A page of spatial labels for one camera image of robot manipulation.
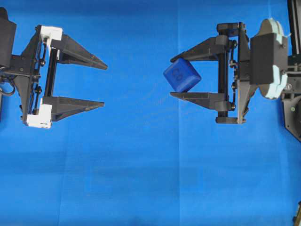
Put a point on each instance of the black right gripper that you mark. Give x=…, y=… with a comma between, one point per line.
x=231, y=48

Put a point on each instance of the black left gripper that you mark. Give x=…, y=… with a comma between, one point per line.
x=26, y=71

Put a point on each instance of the blue cube block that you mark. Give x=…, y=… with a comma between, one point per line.
x=181, y=75

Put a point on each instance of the black aluminium frame rail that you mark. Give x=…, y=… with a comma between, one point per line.
x=294, y=13

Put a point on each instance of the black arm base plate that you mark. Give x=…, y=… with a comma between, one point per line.
x=292, y=114

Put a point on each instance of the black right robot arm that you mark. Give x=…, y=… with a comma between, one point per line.
x=268, y=66

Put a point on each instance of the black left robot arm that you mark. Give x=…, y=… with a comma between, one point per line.
x=47, y=71

